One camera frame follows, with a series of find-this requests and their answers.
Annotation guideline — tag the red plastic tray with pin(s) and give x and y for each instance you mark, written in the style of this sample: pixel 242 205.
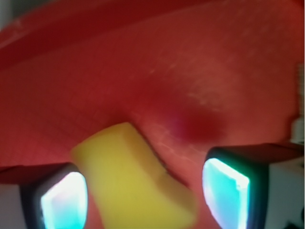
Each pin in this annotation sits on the red plastic tray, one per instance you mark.
pixel 190 74

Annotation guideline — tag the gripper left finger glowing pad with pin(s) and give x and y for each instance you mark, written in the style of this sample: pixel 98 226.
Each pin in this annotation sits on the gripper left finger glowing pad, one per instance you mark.
pixel 48 196

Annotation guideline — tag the yellow sponge green backing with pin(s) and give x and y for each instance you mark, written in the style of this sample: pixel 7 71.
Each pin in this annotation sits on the yellow sponge green backing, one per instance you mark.
pixel 130 186

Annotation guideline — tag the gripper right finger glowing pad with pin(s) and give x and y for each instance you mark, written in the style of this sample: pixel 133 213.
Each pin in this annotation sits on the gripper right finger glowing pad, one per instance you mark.
pixel 255 186

